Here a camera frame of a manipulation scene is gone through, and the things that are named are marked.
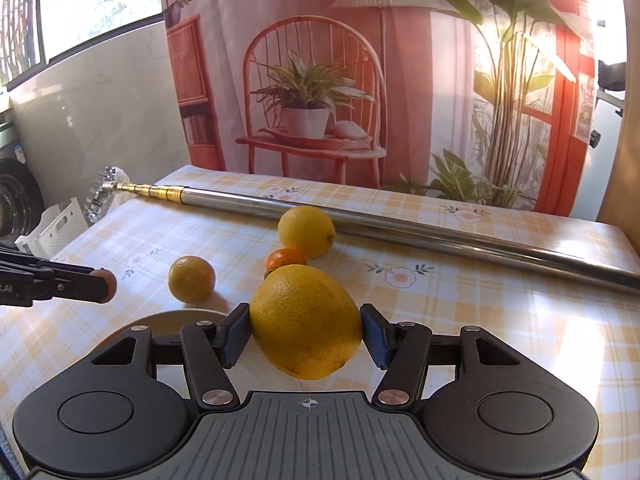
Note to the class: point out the yellow round orange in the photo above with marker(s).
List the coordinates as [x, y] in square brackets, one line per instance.
[191, 278]

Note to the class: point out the glass window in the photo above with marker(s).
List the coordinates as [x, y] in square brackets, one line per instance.
[90, 5]

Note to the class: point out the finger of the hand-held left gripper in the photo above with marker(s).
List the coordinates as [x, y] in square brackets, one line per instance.
[75, 282]

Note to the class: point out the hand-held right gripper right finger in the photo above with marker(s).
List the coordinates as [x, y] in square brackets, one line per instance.
[376, 335]

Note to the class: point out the white plastic crate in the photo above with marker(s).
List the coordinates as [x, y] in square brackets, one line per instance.
[50, 230]

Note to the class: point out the medium yellow lemon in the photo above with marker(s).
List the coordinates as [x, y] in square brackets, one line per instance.
[306, 232]

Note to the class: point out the white washing machine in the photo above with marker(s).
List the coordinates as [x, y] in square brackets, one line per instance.
[17, 185]

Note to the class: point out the beige plate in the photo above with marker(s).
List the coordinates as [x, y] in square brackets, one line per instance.
[185, 317]

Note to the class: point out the small orange tangerine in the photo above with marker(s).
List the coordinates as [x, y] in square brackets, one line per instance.
[285, 258]

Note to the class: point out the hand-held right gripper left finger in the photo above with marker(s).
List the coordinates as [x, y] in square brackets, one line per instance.
[236, 335]

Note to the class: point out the large yellow lemon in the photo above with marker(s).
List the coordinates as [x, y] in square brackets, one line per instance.
[305, 320]

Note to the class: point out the brown kiwi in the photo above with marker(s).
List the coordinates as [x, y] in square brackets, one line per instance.
[113, 285]

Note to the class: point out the telescopic metal pole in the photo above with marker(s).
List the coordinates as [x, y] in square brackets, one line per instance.
[500, 250]

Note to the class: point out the printed room backdrop cloth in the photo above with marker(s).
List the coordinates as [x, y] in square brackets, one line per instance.
[425, 85]

